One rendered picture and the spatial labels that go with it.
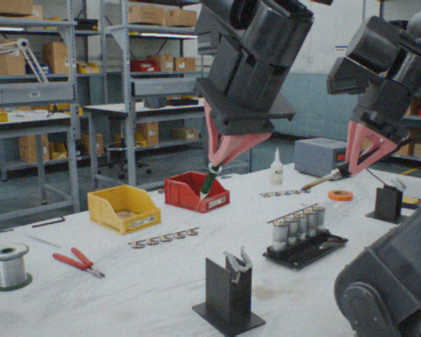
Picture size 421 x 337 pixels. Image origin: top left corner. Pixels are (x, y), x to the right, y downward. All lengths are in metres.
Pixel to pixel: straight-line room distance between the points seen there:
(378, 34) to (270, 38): 0.32
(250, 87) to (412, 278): 0.23
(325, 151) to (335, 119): 4.90
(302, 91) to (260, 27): 6.01
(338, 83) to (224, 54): 0.28
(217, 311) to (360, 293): 0.23
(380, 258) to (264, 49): 0.21
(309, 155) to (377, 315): 0.95
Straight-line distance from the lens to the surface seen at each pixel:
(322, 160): 1.26
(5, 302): 0.67
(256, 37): 0.42
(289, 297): 0.64
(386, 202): 0.97
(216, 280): 0.55
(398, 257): 0.38
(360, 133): 0.70
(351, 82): 0.70
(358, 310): 0.40
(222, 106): 0.44
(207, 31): 0.51
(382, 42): 0.71
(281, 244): 0.73
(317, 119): 6.30
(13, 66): 4.60
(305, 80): 6.40
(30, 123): 2.90
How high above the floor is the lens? 1.06
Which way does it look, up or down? 13 degrees down
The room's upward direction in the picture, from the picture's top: straight up
